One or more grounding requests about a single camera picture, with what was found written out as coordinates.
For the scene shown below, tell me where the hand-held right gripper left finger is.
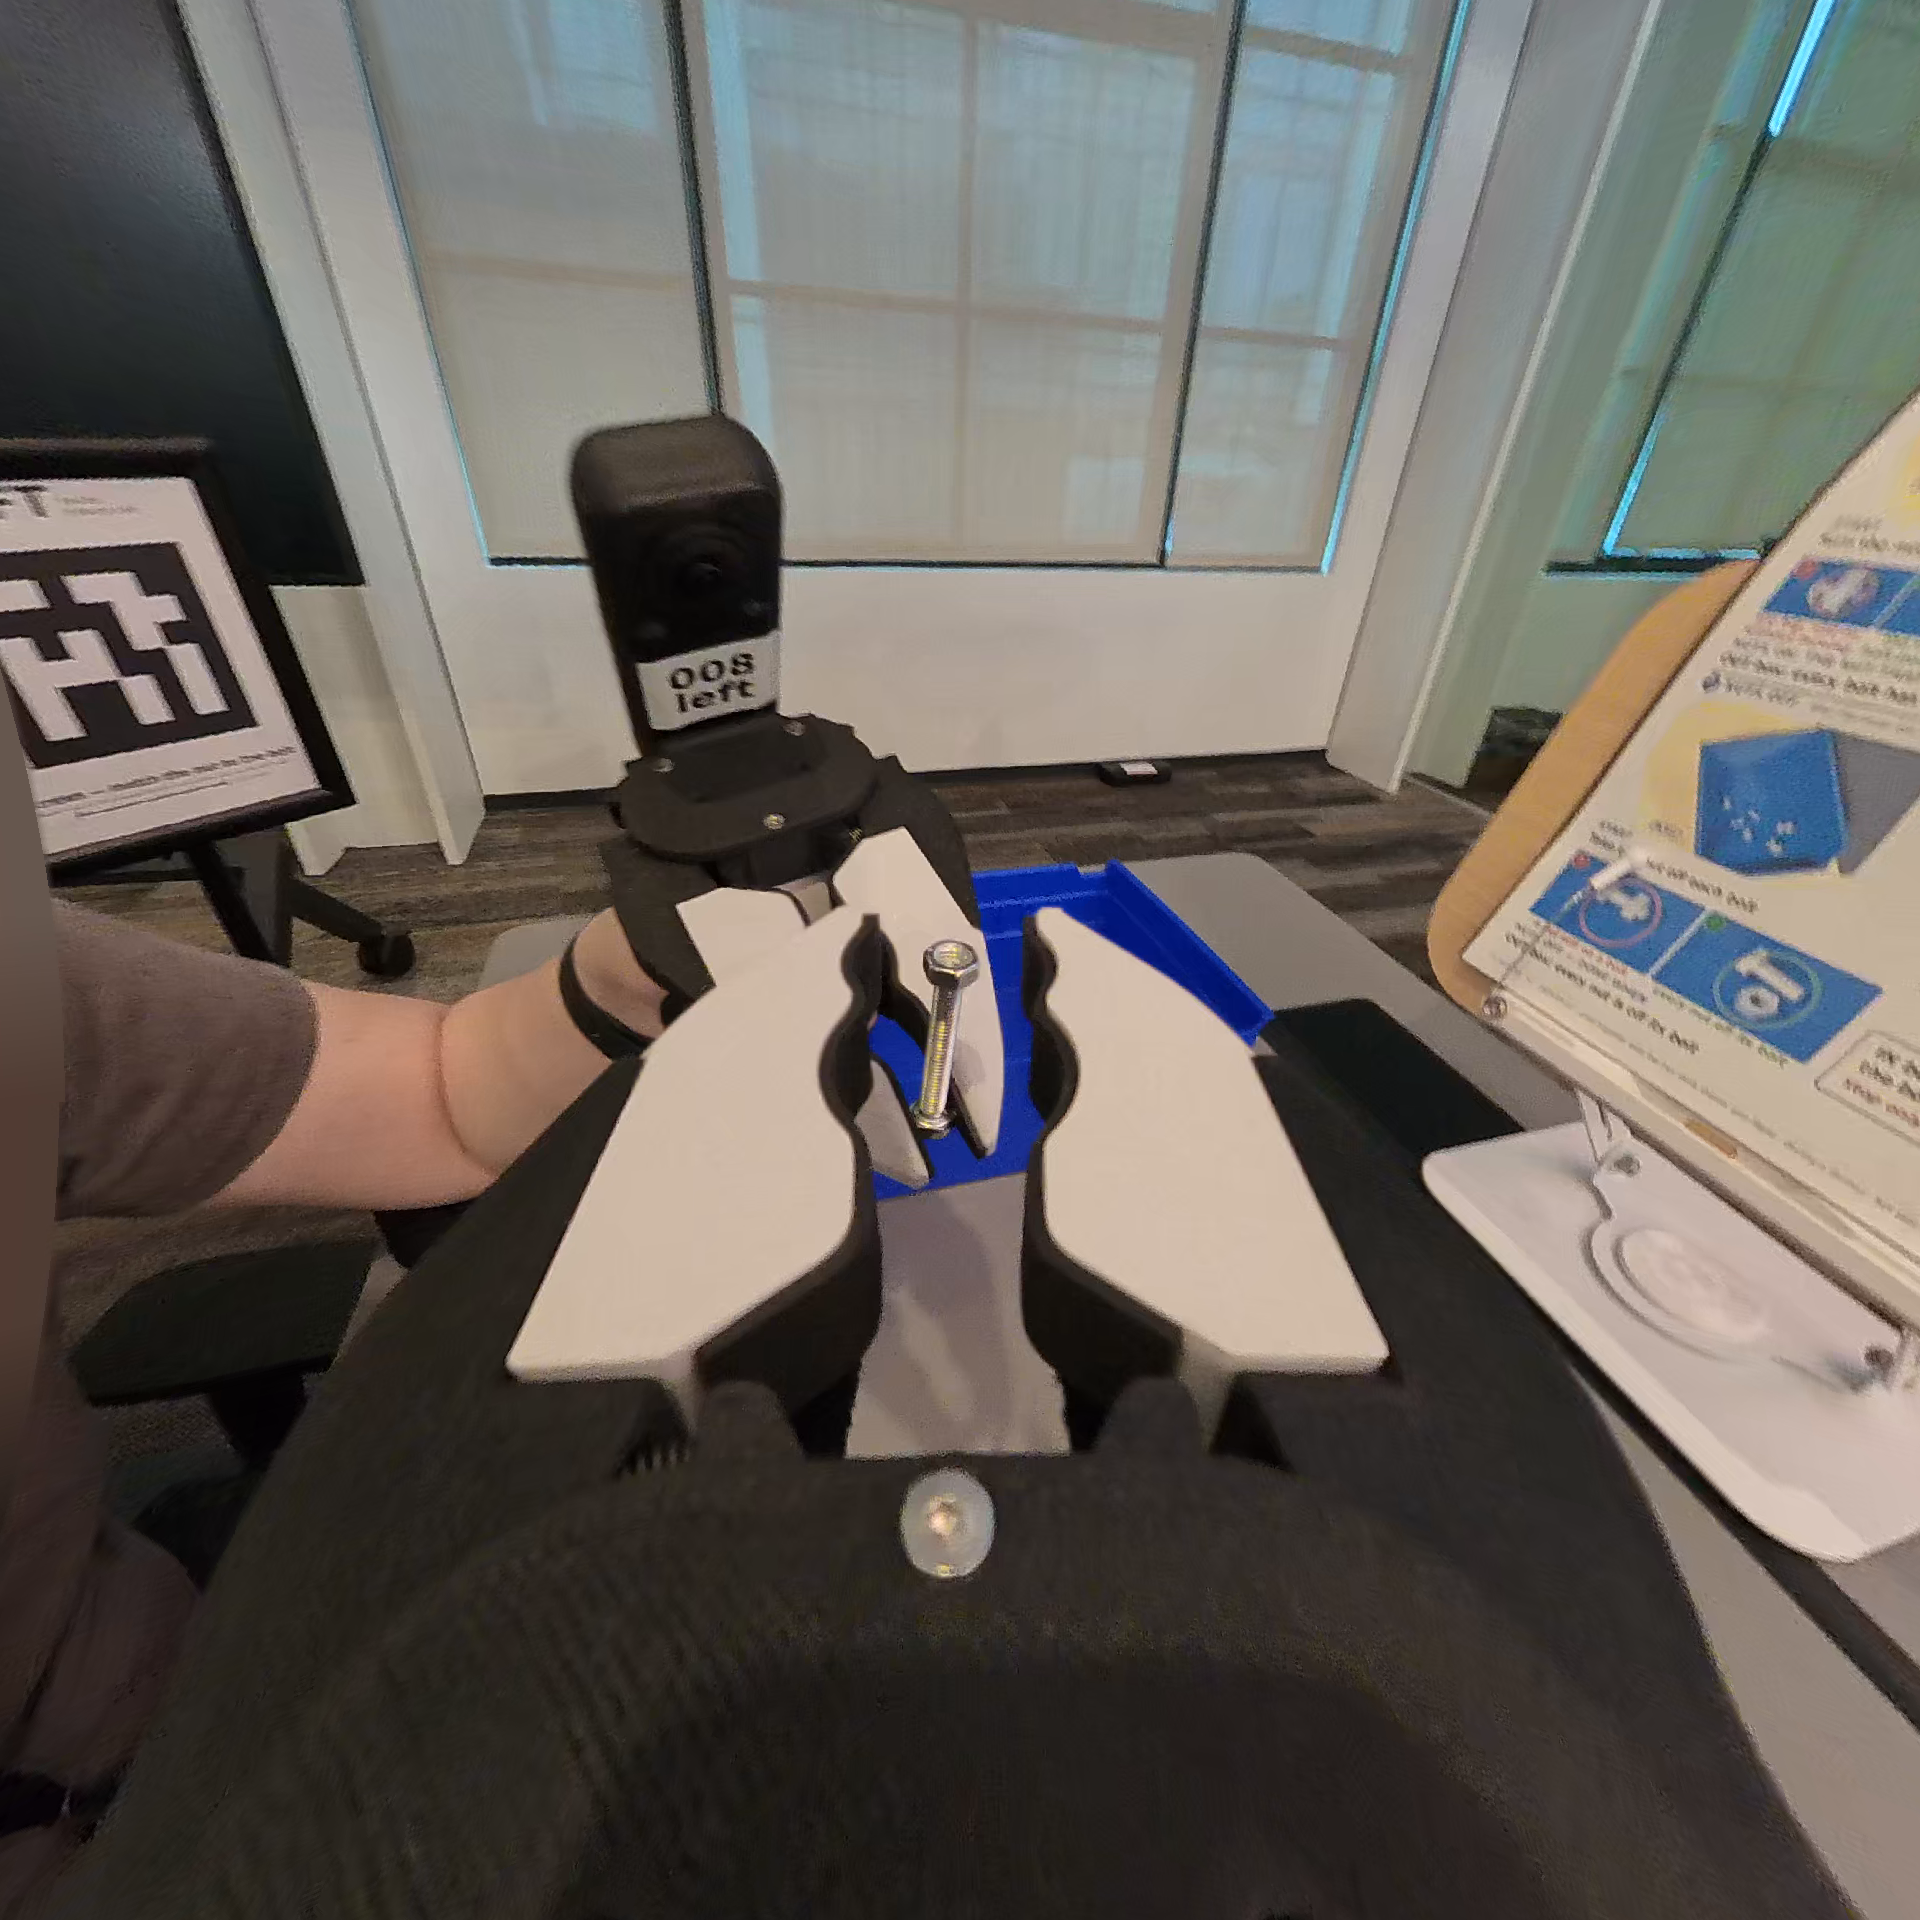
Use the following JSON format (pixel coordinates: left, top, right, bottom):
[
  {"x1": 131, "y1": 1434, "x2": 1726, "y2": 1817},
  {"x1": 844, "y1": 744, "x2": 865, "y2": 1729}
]
[{"x1": 504, "y1": 908, "x2": 886, "y2": 1453}]

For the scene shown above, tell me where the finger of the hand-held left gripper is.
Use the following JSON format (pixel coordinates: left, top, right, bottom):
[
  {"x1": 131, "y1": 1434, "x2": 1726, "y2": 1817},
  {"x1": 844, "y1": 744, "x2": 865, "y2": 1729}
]
[
  {"x1": 673, "y1": 884, "x2": 941, "y2": 1192},
  {"x1": 831, "y1": 826, "x2": 1014, "y2": 1161}
]

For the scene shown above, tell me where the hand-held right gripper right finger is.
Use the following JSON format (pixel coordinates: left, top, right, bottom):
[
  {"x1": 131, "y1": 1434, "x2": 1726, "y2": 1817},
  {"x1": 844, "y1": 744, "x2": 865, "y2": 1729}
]
[{"x1": 1023, "y1": 903, "x2": 1389, "y2": 1453}]

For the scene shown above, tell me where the long thin steel bolt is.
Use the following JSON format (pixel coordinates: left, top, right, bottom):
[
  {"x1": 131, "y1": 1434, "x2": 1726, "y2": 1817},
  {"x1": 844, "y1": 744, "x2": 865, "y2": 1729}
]
[{"x1": 907, "y1": 938, "x2": 984, "y2": 1127}]

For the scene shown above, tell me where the blue plastic parts bin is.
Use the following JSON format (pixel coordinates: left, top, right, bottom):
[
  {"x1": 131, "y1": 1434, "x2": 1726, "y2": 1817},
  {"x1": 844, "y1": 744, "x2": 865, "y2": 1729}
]
[{"x1": 871, "y1": 860, "x2": 1272, "y2": 1202}]

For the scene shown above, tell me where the person's left forearm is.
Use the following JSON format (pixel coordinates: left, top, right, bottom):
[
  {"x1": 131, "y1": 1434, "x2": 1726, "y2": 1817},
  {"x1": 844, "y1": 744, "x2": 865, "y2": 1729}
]
[{"x1": 193, "y1": 977, "x2": 460, "y2": 1215}]

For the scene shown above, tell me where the person's left hand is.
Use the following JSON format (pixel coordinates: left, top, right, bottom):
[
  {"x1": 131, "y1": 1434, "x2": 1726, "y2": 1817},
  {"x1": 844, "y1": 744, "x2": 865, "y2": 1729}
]
[{"x1": 440, "y1": 912, "x2": 672, "y2": 1179}]

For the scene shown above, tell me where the wooden document stand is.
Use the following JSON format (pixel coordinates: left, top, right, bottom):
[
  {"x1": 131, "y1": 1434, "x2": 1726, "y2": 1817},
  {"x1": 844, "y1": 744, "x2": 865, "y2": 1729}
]
[{"x1": 1421, "y1": 392, "x2": 1920, "y2": 1567}]

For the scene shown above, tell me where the large glass window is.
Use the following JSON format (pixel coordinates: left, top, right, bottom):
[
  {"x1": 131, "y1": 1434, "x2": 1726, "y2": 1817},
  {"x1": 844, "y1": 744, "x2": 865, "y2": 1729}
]
[
  {"x1": 352, "y1": 0, "x2": 1478, "y2": 572},
  {"x1": 1544, "y1": 0, "x2": 1920, "y2": 579}
]

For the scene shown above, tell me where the black framed marker sign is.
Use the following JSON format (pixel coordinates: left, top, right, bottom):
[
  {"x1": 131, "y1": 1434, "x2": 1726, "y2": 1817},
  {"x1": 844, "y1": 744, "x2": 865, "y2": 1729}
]
[{"x1": 0, "y1": 440, "x2": 419, "y2": 977}]

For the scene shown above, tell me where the printed instruction sheet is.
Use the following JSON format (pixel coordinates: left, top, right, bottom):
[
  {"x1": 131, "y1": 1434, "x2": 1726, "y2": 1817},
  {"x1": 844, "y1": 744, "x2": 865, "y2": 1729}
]
[{"x1": 1462, "y1": 394, "x2": 1920, "y2": 1279}]

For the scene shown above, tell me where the large black wall panel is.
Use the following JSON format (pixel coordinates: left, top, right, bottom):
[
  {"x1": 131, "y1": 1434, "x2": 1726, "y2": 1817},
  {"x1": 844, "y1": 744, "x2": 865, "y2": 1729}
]
[{"x1": 0, "y1": 0, "x2": 366, "y2": 588}]

